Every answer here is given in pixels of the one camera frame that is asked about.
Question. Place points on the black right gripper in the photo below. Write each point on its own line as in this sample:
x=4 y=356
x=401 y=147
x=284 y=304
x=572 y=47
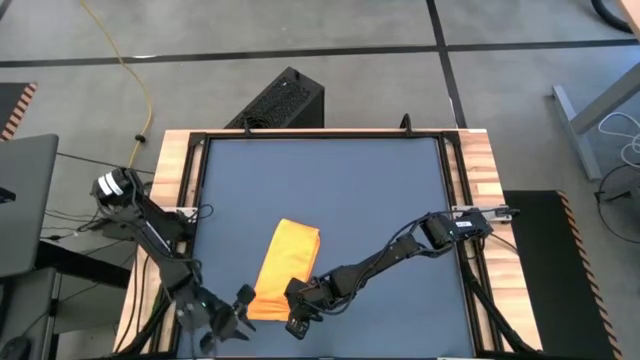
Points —
x=312 y=295

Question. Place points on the black clamp hook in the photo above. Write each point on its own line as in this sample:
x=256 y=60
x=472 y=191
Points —
x=407 y=125

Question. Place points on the light wooden desk corner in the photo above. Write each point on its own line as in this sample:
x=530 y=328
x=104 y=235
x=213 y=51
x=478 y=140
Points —
x=634 y=12

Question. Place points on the large black hazard-striped floor mat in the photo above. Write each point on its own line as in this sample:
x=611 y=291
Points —
x=555 y=300

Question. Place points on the grey laptop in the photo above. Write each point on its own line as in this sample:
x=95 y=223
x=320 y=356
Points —
x=25 y=200

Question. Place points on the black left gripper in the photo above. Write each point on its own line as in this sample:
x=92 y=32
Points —
x=200 y=315

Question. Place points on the grey metal desk leg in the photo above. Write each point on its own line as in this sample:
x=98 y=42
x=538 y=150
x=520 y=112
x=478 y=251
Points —
x=580 y=140

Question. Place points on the black computer mouse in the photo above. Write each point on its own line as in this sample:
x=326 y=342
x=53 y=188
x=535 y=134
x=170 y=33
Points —
x=15 y=347

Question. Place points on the small black hazard-striped floor mat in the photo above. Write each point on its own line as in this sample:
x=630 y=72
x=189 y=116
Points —
x=10 y=105

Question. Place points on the yellow towel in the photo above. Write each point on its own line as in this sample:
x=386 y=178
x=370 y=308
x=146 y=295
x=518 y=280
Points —
x=290 y=255

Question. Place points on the black perforated computer tower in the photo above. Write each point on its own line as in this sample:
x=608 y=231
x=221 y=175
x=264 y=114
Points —
x=285 y=100

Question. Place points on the blue-grey table mat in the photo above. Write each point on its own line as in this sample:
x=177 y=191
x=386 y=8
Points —
x=325 y=165

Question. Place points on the black metal table frame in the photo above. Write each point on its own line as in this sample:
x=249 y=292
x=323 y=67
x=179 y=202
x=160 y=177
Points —
x=325 y=135

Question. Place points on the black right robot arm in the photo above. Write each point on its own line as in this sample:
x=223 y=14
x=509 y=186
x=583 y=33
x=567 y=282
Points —
x=380 y=260

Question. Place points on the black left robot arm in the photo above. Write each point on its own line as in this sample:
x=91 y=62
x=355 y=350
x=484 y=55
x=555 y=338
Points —
x=160 y=235

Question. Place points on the grey power adapter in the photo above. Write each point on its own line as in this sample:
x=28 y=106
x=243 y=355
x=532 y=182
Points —
x=117 y=232

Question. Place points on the grey side cart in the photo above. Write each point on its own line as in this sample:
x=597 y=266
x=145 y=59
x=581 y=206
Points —
x=30 y=300

